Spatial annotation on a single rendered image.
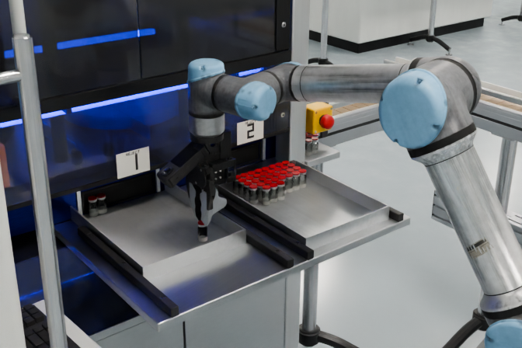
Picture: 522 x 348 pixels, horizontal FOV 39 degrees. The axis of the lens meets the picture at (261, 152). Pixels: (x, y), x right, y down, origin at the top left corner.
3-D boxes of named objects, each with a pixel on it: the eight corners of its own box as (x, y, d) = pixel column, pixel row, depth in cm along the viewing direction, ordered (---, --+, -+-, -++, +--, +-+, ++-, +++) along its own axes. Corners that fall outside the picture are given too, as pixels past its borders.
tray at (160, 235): (71, 219, 174) (69, 206, 173) (165, 190, 189) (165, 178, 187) (143, 282, 149) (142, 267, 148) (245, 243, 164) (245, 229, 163)
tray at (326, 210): (217, 196, 185) (217, 184, 184) (296, 172, 200) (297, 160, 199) (305, 252, 161) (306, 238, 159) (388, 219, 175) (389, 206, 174)
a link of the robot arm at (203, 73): (210, 70, 144) (178, 62, 149) (210, 122, 148) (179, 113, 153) (235, 61, 150) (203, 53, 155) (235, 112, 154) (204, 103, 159)
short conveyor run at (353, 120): (283, 164, 214) (284, 113, 208) (251, 147, 225) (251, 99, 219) (436, 116, 253) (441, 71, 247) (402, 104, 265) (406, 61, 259)
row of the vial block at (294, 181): (247, 202, 182) (247, 185, 181) (302, 183, 192) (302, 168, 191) (252, 205, 181) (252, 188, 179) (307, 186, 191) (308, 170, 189)
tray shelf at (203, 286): (52, 232, 172) (51, 225, 171) (283, 161, 212) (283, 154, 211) (158, 332, 137) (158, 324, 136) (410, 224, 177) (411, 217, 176)
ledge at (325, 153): (275, 152, 217) (275, 147, 217) (308, 143, 225) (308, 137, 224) (307, 168, 207) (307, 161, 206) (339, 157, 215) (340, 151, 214)
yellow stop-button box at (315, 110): (296, 127, 209) (297, 103, 206) (314, 122, 213) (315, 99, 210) (314, 135, 203) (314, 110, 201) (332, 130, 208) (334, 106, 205)
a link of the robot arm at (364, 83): (499, 44, 130) (278, 51, 160) (475, 57, 122) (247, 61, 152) (502, 108, 133) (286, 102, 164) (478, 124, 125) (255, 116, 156)
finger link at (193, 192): (217, 216, 166) (219, 179, 162) (196, 223, 163) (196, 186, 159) (210, 210, 169) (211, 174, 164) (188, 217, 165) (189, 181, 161)
